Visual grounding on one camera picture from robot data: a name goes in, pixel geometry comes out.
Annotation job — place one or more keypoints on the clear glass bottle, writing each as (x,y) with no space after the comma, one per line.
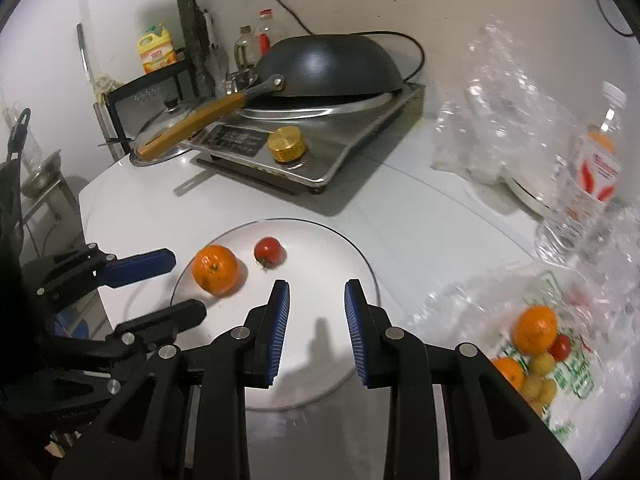
(245,50)

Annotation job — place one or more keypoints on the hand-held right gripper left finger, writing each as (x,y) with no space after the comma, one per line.
(277,332)

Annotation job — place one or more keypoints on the orange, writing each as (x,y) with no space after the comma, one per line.
(507,372)
(216,270)
(536,330)

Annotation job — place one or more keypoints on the metal bowl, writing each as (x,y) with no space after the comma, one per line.
(42,175)

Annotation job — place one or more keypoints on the small yellow fruit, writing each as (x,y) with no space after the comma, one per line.
(541,364)
(531,387)
(549,391)

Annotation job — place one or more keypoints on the gold round knob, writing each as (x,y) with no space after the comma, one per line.
(286,145)

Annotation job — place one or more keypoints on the white green-printed plastic bag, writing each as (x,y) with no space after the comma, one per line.
(590,390)

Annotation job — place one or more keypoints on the dark green hanging cloth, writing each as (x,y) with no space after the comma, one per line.
(192,35)

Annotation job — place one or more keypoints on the black metal rack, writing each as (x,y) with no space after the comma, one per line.
(145,87)

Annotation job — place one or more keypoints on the glass pot lid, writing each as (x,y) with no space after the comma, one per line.
(160,120)

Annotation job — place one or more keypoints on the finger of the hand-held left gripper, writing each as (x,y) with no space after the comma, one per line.
(172,316)
(142,265)

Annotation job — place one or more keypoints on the clear plastic water bottle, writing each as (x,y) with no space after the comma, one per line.
(590,170)

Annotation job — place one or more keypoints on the silver induction cooker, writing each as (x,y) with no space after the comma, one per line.
(350,140)

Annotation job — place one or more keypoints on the white round plate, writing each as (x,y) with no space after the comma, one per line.
(310,270)

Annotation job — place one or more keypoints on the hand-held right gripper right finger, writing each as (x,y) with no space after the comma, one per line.
(356,335)

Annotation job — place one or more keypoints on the white bowl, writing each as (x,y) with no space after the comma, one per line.
(525,195)

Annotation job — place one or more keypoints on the red-capped bottle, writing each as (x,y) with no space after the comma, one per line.
(265,32)

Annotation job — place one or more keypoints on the cherry tomato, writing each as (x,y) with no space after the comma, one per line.
(561,347)
(267,251)

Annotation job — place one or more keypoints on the yellow detergent bottle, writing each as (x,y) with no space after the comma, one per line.
(157,50)

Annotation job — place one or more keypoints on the crumpled clear plastic bag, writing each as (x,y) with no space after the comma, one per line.
(617,245)

